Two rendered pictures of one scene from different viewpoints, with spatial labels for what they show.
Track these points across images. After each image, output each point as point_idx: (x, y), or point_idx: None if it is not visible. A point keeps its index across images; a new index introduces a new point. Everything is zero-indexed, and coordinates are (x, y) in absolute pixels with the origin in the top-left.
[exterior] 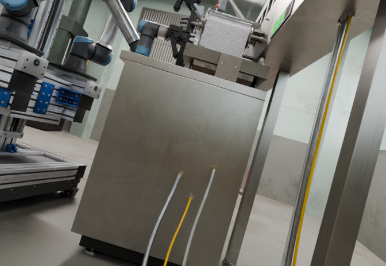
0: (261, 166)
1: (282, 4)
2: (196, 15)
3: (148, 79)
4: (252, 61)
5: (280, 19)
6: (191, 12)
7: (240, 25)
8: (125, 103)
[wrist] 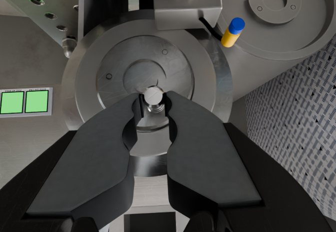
0: None
1: (30, 147)
2: (168, 116)
3: None
4: (45, 31)
5: (3, 104)
6: (291, 176)
7: None
8: None
